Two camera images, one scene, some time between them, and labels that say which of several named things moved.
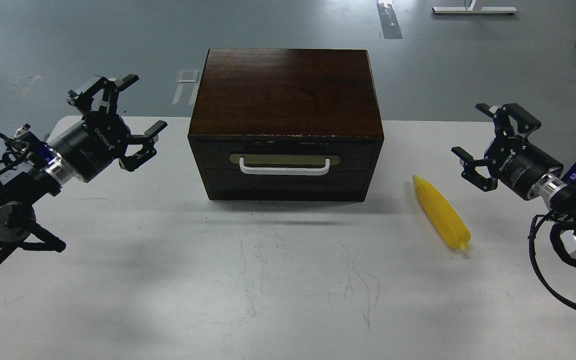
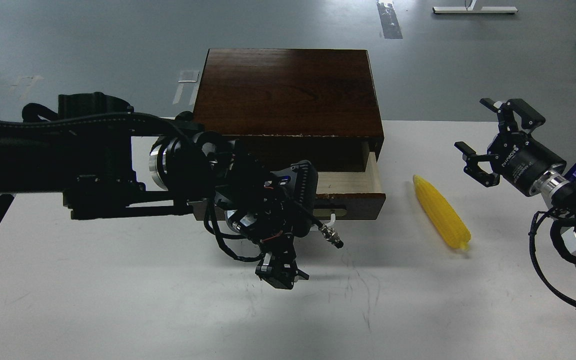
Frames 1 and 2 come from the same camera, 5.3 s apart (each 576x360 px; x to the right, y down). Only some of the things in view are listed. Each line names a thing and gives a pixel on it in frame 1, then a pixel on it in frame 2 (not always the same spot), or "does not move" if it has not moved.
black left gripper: x=93 y=143 → x=279 y=266
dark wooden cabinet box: x=286 y=125 does not move
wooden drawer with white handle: x=287 y=156 → x=339 y=194
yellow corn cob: x=450 y=225 does not move
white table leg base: x=471 y=10 does not move
